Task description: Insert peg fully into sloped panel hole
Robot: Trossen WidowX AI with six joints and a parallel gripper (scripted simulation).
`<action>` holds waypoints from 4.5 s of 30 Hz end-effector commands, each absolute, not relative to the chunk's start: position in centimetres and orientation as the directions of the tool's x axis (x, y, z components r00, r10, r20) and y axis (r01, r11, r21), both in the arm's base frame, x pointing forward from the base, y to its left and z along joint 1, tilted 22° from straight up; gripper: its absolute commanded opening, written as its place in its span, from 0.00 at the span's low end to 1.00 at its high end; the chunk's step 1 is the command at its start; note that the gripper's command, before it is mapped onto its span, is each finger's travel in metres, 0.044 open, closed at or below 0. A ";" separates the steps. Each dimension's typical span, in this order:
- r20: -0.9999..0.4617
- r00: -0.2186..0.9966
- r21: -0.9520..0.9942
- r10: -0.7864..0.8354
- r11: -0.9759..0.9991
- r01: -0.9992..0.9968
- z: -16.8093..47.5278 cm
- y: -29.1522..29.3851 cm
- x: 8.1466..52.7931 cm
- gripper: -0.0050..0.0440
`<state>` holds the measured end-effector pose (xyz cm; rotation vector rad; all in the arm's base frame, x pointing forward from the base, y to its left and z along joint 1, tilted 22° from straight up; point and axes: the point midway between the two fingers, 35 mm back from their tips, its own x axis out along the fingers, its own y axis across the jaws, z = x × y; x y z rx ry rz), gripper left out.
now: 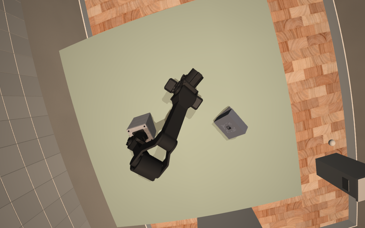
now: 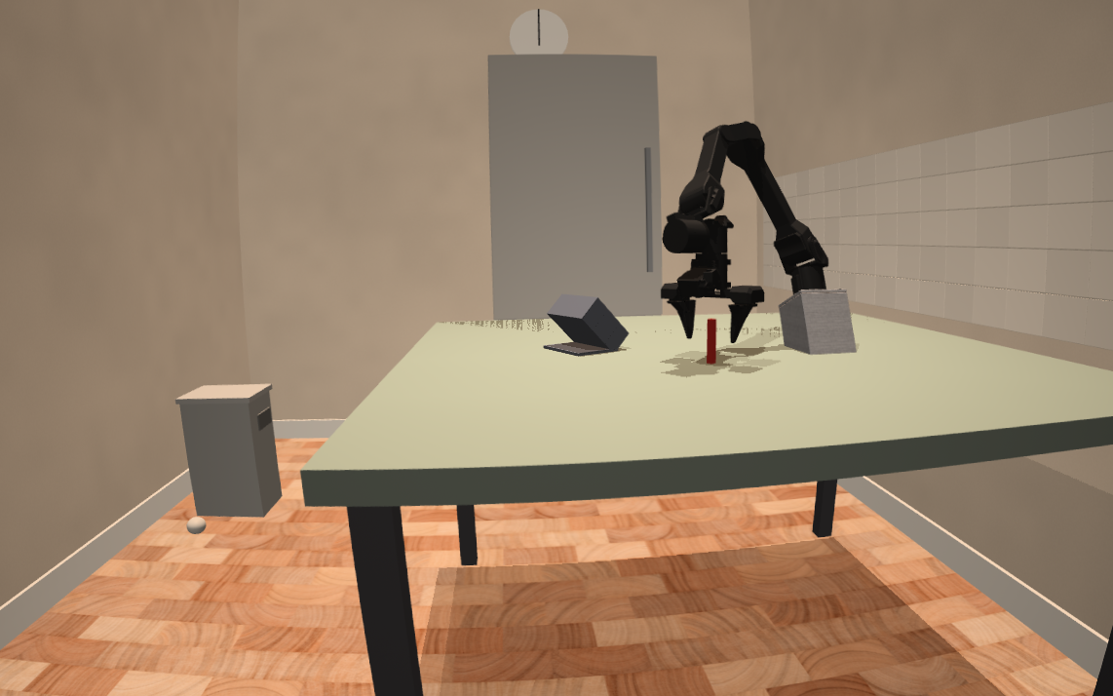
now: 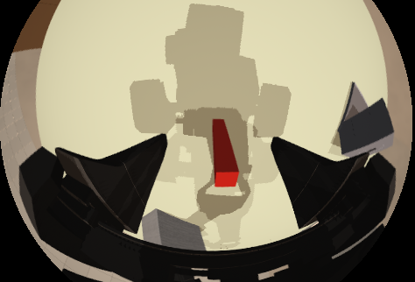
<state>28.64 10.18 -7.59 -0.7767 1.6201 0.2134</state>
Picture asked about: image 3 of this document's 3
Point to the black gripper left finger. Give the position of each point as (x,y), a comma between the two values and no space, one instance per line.
(122,181)

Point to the red square peg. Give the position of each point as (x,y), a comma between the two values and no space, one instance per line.
(225,166)

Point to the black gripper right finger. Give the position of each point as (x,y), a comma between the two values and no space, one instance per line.
(311,180)

